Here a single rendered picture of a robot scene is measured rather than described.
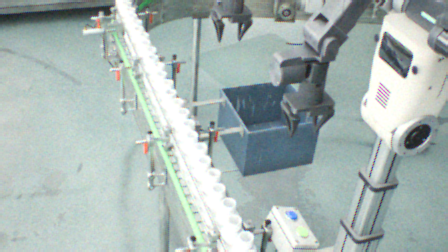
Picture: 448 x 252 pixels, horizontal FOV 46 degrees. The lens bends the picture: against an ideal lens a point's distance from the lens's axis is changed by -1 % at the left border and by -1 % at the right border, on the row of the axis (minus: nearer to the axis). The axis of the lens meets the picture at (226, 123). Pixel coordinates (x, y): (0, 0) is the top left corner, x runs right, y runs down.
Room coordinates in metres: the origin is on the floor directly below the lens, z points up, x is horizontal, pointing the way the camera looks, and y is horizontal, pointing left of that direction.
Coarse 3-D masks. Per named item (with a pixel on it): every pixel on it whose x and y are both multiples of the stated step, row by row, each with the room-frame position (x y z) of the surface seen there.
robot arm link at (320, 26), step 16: (336, 0) 1.03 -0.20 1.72; (352, 0) 1.01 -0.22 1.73; (368, 0) 1.02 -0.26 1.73; (320, 16) 1.03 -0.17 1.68; (336, 16) 0.99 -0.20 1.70; (352, 16) 1.00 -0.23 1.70; (304, 32) 1.02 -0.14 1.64; (320, 32) 0.98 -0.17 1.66; (336, 32) 0.99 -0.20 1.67; (320, 48) 0.97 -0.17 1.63
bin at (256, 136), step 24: (240, 96) 1.89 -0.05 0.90; (264, 96) 1.94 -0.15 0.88; (240, 120) 1.65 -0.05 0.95; (264, 120) 1.94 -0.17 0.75; (240, 144) 1.63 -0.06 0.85; (264, 144) 1.60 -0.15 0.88; (288, 144) 1.65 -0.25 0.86; (312, 144) 1.69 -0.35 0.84; (240, 168) 1.60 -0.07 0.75; (264, 168) 1.61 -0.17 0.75
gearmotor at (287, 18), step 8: (280, 0) 2.74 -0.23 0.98; (288, 0) 2.75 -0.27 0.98; (296, 0) 2.75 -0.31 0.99; (304, 0) 2.74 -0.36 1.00; (312, 0) 2.71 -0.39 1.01; (320, 0) 2.71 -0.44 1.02; (328, 0) 2.75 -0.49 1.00; (280, 8) 2.74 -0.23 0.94; (288, 8) 2.73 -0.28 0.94; (296, 8) 2.75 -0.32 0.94; (304, 8) 2.74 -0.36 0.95; (312, 8) 2.71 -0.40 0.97; (320, 8) 2.71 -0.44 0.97; (280, 16) 2.73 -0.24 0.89; (288, 16) 2.74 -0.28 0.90
